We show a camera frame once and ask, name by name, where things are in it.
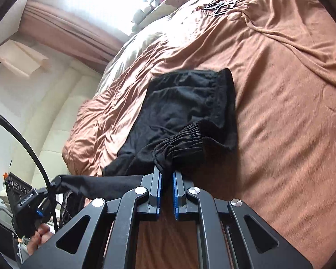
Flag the cream padded headboard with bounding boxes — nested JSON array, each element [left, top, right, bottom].
[[10, 60, 101, 179]]

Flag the black bin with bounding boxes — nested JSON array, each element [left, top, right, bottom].
[[0, 206, 15, 260]]

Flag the black pants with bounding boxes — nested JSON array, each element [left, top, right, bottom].
[[54, 69, 237, 200]]

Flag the beige patterned bedding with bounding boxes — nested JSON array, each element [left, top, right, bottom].
[[96, 0, 189, 95]]

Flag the pink curtain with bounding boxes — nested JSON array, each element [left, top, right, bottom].
[[19, 0, 124, 73]]

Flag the brown bed blanket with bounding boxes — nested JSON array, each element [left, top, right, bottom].
[[62, 0, 336, 268]]

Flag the black belt on bed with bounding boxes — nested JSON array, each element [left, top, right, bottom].
[[202, 0, 274, 18]]

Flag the person's left hand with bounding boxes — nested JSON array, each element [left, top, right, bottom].
[[26, 223, 54, 256]]

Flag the beige cloth on wall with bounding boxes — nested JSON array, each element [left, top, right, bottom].
[[0, 39, 48, 78]]

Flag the black cable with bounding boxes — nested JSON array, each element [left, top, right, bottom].
[[0, 108, 59, 234]]

